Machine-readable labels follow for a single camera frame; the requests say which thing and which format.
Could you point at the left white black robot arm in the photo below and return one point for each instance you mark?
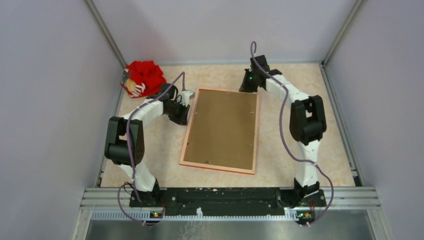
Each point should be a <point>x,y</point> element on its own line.
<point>125,143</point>

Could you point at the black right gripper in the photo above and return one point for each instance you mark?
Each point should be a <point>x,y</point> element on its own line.
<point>245,87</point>

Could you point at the red wooden picture frame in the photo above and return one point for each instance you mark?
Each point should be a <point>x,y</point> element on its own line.
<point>218,170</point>

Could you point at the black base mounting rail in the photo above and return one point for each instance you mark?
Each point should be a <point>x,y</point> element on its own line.
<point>236,201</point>

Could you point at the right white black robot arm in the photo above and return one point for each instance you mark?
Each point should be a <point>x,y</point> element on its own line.
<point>307,124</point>

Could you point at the white slotted cable duct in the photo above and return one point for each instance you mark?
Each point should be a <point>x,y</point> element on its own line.
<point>148,216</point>

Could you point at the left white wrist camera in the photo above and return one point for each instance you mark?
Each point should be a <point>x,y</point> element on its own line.
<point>186,97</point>

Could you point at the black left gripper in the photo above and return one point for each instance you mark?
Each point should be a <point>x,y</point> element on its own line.
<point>182,119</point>

